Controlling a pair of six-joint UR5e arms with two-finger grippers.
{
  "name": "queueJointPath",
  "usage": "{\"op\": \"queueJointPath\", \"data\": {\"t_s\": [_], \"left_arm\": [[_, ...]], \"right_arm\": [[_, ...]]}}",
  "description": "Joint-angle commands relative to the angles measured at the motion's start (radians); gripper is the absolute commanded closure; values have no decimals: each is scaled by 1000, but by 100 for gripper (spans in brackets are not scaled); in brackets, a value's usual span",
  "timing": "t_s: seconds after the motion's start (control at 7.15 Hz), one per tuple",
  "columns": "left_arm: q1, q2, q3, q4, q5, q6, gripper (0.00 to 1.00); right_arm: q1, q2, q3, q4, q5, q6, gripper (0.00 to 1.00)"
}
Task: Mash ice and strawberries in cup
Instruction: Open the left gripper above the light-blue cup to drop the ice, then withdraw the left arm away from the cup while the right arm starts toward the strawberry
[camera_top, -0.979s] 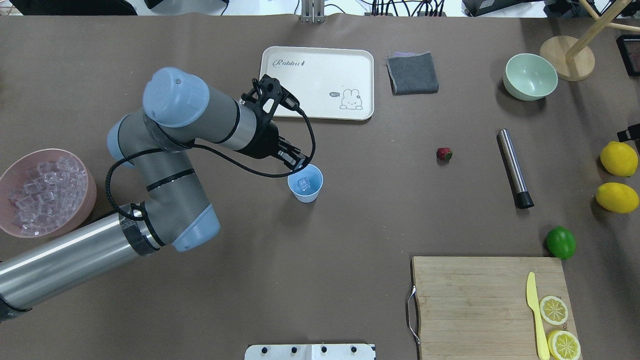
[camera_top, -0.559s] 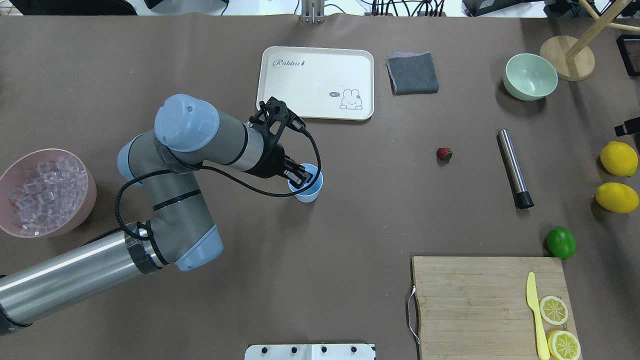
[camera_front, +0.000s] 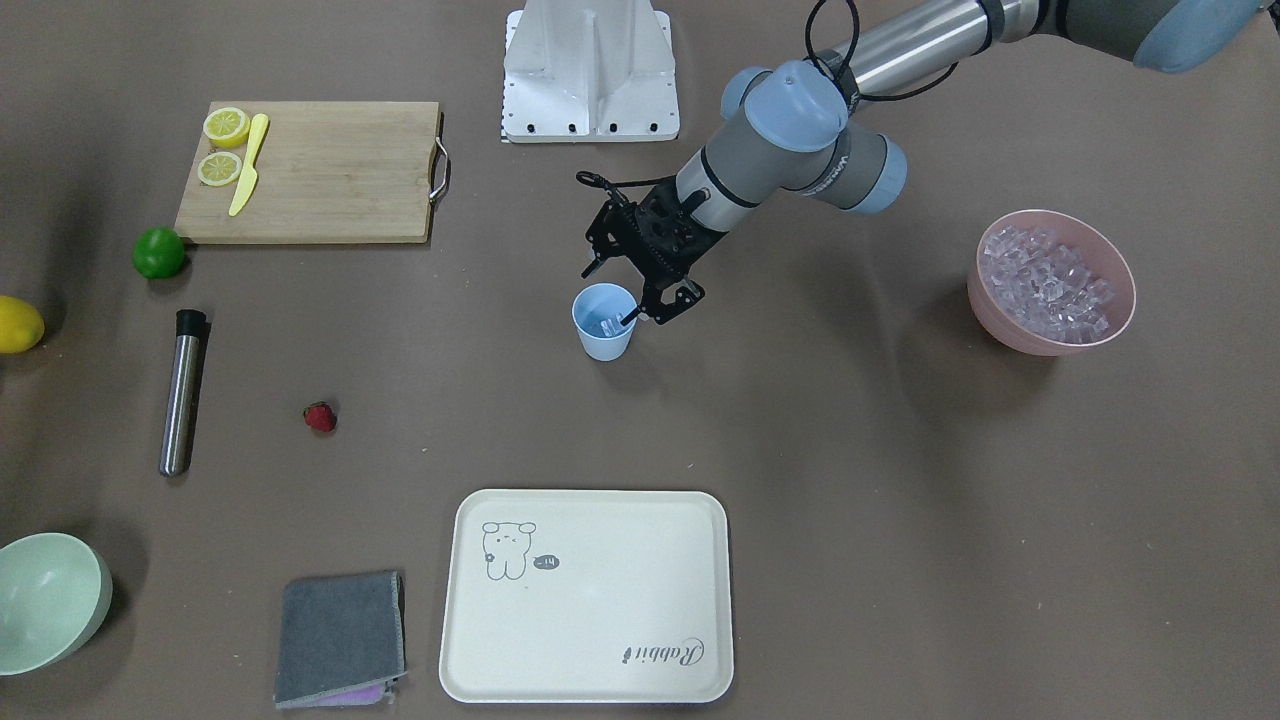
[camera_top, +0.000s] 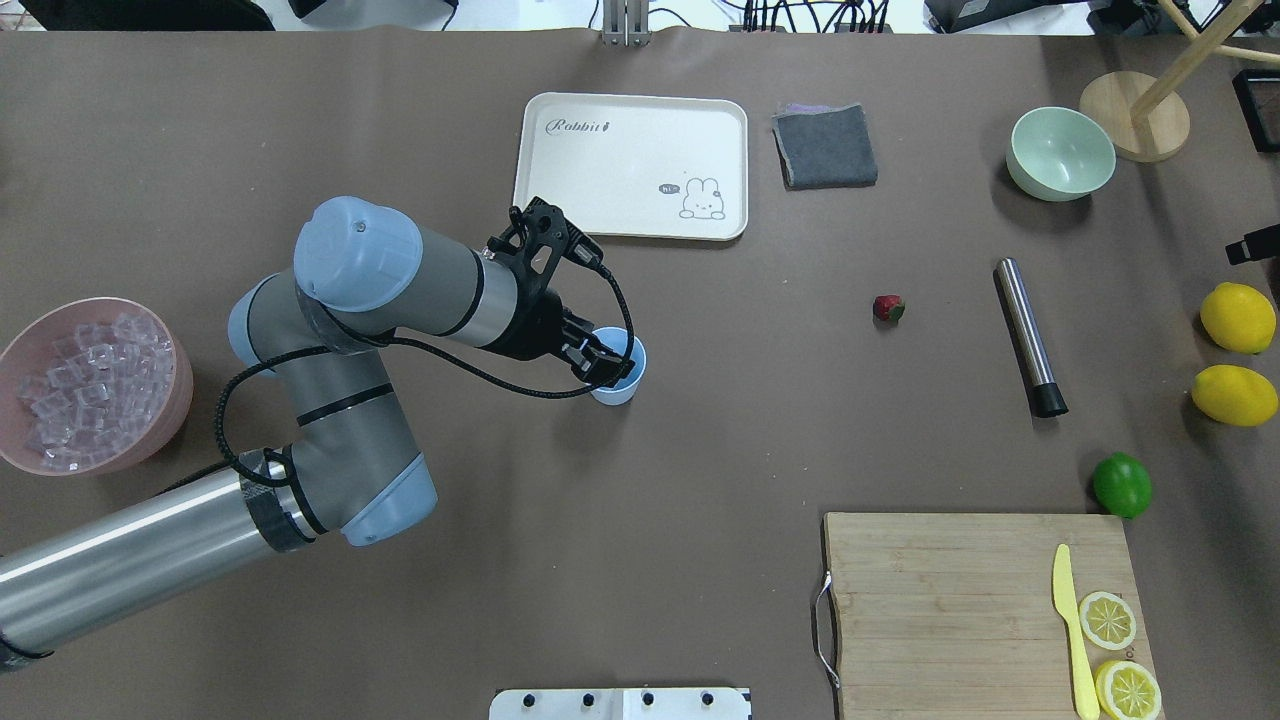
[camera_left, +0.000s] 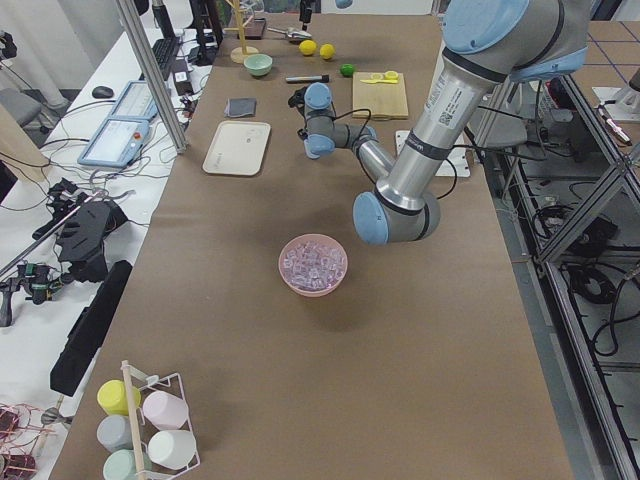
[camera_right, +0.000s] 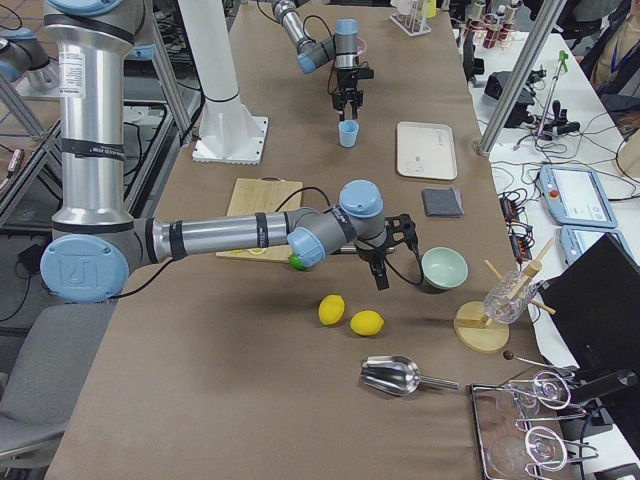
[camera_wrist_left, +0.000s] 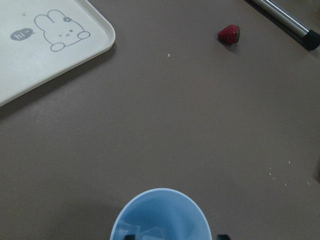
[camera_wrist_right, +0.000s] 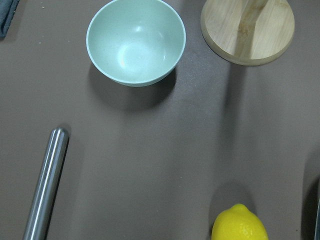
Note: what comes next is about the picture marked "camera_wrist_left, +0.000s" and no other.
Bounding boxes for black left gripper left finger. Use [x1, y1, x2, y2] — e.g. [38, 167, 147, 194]
[124, 234, 136, 240]

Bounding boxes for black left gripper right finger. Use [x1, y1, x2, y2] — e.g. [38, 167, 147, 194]
[216, 234, 230, 240]

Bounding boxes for steel muddler black tip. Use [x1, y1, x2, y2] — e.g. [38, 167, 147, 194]
[251, 0, 320, 52]

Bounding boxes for light blue cup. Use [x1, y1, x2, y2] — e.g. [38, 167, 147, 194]
[109, 188, 212, 240]

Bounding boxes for red strawberry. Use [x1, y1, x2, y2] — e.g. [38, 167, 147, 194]
[218, 24, 241, 45]

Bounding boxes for cream rabbit tray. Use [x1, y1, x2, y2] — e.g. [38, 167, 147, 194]
[0, 0, 116, 105]

